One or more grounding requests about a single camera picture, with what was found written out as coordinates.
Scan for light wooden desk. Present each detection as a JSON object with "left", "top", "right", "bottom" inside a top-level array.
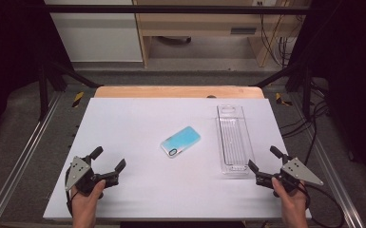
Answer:
[{"left": 132, "top": 0, "right": 312, "bottom": 68}]

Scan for black curtain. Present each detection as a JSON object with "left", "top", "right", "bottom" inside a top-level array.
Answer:
[
  {"left": 0, "top": 0, "right": 75, "bottom": 150},
  {"left": 289, "top": 0, "right": 366, "bottom": 184}
]

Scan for black frame strut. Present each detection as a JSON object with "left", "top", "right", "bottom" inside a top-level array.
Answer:
[
  {"left": 37, "top": 60, "right": 103, "bottom": 122},
  {"left": 254, "top": 61, "right": 313, "bottom": 120}
]

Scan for hanging cables under desk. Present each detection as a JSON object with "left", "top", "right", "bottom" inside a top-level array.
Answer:
[{"left": 259, "top": 1, "right": 306, "bottom": 68}]

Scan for bundle of floor cables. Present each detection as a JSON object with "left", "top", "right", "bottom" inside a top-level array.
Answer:
[{"left": 279, "top": 80, "right": 332, "bottom": 166}]

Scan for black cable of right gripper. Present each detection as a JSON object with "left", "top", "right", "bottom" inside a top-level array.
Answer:
[{"left": 299, "top": 182, "right": 346, "bottom": 228}]

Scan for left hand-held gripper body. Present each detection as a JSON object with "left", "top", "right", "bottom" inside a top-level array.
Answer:
[{"left": 65, "top": 155, "right": 121, "bottom": 196}]

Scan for person's left hand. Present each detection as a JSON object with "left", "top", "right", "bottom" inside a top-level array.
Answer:
[{"left": 70, "top": 180, "right": 106, "bottom": 219}]

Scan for yellow black tape strip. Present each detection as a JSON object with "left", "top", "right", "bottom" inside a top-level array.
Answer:
[
  {"left": 275, "top": 92, "right": 293, "bottom": 107},
  {"left": 71, "top": 91, "right": 86, "bottom": 108}
]

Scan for white cabinet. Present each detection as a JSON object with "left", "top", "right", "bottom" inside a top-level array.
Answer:
[{"left": 43, "top": 0, "right": 144, "bottom": 63}]

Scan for black horizontal frame bar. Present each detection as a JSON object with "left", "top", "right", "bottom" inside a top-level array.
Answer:
[{"left": 42, "top": 4, "right": 313, "bottom": 15}]

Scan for translucent blue phone case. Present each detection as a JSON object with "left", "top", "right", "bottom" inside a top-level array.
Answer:
[{"left": 160, "top": 125, "right": 202, "bottom": 159}]

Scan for white board sheet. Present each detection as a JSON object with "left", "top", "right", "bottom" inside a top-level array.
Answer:
[{"left": 43, "top": 97, "right": 312, "bottom": 221}]

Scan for clear plastic tray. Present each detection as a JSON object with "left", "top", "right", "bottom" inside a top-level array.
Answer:
[{"left": 215, "top": 104, "right": 256, "bottom": 176}]

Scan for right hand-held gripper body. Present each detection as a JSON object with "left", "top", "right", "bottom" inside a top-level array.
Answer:
[{"left": 255, "top": 154, "right": 325, "bottom": 193}]

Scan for person's right hand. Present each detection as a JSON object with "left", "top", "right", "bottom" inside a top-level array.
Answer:
[{"left": 271, "top": 177, "right": 308, "bottom": 219}]

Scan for aluminium floor rail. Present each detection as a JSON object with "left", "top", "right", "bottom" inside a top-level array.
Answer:
[
  {"left": 0, "top": 91, "right": 63, "bottom": 228},
  {"left": 288, "top": 94, "right": 366, "bottom": 228}
]

